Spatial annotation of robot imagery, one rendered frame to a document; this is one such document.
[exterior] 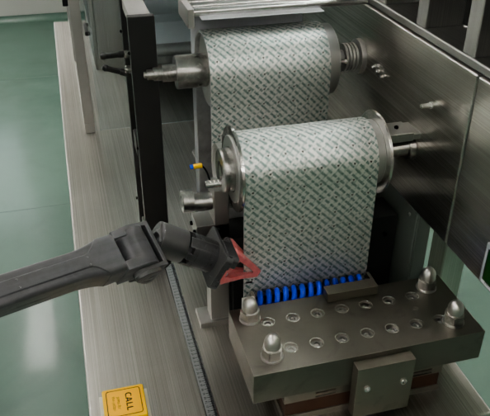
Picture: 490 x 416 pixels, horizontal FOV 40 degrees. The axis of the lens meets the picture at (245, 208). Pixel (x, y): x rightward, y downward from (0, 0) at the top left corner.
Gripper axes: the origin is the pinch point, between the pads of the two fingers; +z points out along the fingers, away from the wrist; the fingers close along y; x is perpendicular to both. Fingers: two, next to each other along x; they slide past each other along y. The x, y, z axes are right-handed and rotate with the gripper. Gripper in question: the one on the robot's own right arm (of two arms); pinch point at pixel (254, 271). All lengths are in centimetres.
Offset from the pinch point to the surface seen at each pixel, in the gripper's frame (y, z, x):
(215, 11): -30.0, -18.4, 32.4
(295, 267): 0.3, 6.7, 3.5
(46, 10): -556, 23, -105
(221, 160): -5.1, -14.1, 14.7
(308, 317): 9.2, 8.2, -0.3
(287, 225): 0.3, 0.3, 10.4
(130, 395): 8.7, -12.9, -25.4
